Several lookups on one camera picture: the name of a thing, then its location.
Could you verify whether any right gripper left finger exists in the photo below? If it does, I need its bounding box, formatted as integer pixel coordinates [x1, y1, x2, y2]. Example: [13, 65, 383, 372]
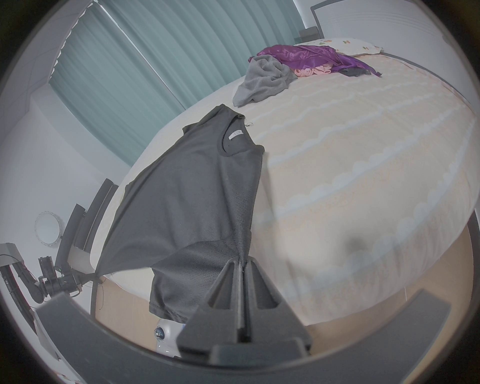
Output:
[176, 259, 243, 347]

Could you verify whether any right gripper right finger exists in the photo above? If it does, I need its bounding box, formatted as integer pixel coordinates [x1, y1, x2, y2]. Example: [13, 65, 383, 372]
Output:
[244, 259, 313, 347]

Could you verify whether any black T-shirt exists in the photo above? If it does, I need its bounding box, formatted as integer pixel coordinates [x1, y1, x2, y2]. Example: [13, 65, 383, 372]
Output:
[94, 104, 266, 324]

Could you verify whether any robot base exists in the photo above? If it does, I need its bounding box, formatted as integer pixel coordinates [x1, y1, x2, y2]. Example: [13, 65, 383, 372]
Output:
[154, 319, 184, 355]

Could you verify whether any bed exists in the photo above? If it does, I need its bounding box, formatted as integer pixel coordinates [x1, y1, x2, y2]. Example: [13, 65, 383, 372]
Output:
[99, 0, 480, 327]

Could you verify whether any round white mirror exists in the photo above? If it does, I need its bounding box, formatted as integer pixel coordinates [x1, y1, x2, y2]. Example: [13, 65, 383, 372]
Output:
[34, 211, 61, 246]

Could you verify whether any black chest of drawers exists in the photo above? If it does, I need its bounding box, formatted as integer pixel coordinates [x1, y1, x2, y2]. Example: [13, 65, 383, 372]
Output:
[56, 178, 119, 272]

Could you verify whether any blue-green curtain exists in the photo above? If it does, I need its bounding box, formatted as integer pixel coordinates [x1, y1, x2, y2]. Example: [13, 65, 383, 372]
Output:
[99, 0, 304, 109]
[49, 4, 181, 167]

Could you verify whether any grey garment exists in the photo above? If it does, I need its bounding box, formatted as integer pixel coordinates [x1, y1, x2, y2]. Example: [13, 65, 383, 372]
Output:
[232, 56, 298, 107]

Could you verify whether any pink garment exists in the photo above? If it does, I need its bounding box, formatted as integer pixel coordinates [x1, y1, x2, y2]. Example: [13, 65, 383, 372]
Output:
[294, 64, 332, 79]

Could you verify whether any purple satin garment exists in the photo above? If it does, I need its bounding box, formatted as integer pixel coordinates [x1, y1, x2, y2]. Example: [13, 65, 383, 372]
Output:
[248, 44, 382, 77]

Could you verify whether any white printed pillow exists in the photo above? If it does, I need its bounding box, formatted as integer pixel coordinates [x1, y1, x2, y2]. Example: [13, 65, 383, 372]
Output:
[326, 37, 384, 57]

